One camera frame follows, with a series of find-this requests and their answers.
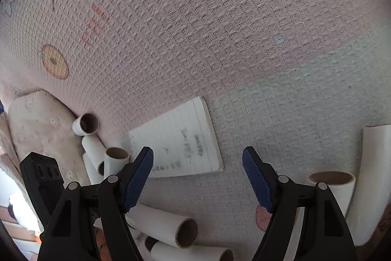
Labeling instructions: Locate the white spiral notepad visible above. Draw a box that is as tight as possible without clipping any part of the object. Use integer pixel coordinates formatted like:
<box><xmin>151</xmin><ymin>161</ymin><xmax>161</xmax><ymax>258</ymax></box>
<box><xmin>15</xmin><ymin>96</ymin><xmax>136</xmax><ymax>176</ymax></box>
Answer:
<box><xmin>122</xmin><ymin>97</ymin><xmax>224</xmax><ymax>178</ymax></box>

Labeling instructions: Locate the white cardboard tube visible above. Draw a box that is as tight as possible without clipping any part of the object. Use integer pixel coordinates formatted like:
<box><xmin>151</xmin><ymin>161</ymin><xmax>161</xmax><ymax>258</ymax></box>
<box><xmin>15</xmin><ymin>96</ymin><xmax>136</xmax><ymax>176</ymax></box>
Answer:
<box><xmin>82</xmin><ymin>135</ymin><xmax>106</xmax><ymax>176</ymax></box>
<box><xmin>346</xmin><ymin>125</ymin><xmax>391</xmax><ymax>246</ymax></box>
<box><xmin>284</xmin><ymin>171</ymin><xmax>356</xmax><ymax>260</ymax></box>
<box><xmin>125</xmin><ymin>204</ymin><xmax>198</xmax><ymax>249</ymax></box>
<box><xmin>104</xmin><ymin>147</ymin><xmax>130</xmax><ymax>179</ymax></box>
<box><xmin>151</xmin><ymin>242</ymin><xmax>234</xmax><ymax>261</ymax></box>
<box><xmin>72</xmin><ymin>113</ymin><xmax>99</xmax><ymax>136</ymax></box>
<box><xmin>82</xmin><ymin>152</ymin><xmax>103</xmax><ymax>185</ymax></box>

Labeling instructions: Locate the pink white waffle blanket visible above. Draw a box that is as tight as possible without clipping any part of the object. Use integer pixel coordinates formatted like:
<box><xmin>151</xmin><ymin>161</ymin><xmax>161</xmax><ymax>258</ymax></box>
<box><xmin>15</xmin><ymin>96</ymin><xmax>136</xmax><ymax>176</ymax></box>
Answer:
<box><xmin>1</xmin><ymin>0</ymin><xmax>390</xmax><ymax>260</ymax></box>

